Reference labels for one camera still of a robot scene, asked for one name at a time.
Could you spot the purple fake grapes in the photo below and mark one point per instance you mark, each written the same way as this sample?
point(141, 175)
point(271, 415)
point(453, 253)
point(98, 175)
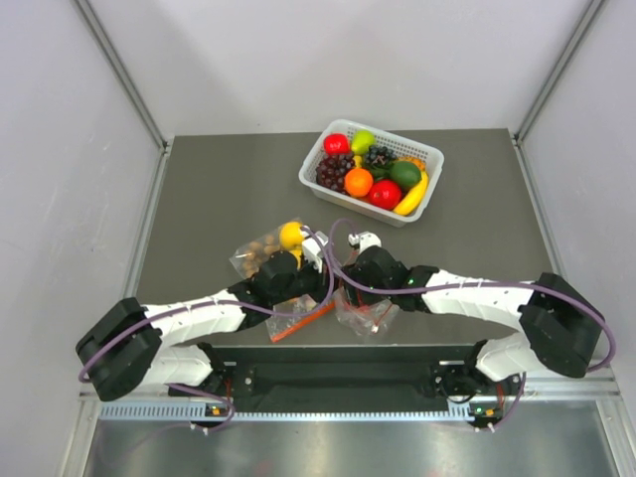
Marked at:
point(381, 157)

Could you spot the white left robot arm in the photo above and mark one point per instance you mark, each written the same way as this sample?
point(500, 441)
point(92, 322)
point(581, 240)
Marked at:
point(134, 345)

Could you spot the green fake pear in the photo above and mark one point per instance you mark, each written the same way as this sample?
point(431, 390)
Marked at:
point(362, 141)

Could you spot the red fake apple in basket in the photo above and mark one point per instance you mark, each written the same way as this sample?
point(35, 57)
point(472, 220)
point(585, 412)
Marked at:
point(336, 143)

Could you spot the yellow fake lemon in bag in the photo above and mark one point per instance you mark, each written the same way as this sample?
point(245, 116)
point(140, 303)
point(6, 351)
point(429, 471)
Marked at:
point(291, 235)

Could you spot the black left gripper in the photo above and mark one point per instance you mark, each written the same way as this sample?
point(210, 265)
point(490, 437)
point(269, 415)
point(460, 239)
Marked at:
point(323, 283)

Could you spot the aluminium frame post left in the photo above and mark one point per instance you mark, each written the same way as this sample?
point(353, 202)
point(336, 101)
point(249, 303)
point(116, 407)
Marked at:
point(98, 32)

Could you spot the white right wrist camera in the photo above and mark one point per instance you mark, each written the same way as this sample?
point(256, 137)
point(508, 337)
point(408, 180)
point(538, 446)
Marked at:
point(362, 241)

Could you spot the orange fake orange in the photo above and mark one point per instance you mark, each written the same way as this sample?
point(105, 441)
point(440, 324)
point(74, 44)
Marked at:
point(358, 182)

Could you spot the brown fake nuts cluster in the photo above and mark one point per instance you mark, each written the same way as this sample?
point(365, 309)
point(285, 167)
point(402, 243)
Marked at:
point(257, 253)

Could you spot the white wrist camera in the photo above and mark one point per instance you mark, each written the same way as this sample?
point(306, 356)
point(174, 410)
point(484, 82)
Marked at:
point(362, 241)
point(313, 246)

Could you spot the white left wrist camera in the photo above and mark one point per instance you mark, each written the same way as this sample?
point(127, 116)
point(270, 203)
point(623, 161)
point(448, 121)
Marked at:
point(313, 246)

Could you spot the aluminium frame post right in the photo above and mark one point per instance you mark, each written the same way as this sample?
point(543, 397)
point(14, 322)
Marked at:
point(590, 14)

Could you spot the fake pineapple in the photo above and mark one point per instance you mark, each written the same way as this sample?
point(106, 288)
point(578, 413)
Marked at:
point(420, 164)

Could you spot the white plastic basket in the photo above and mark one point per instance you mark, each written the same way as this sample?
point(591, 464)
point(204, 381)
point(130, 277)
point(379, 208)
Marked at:
point(433, 158)

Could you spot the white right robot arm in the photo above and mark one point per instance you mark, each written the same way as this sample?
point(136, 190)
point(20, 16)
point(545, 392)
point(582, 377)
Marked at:
point(552, 326)

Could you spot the red fake tomato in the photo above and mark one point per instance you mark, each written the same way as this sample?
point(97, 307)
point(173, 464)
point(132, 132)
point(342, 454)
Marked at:
point(385, 194)

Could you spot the green fake avocado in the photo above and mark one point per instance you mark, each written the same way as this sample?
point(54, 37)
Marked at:
point(405, 174)

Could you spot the dark red fake grapes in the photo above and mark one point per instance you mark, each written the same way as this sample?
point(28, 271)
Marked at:
point(331, 171)

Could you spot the yellow fake banana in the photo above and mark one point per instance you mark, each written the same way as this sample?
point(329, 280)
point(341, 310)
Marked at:
point(413, 197)

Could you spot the clear zip bag orange seal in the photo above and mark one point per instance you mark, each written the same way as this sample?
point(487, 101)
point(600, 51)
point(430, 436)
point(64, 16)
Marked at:
point(369, 323)

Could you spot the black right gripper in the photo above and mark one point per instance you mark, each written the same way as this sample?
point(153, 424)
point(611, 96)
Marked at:
point(365, 296)

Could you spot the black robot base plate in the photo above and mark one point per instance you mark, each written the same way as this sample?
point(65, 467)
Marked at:
point(430, 371)

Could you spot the aluminium frame post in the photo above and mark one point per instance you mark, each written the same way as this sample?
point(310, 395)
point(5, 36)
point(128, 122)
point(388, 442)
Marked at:
point(590, 14)
point(98, 32)

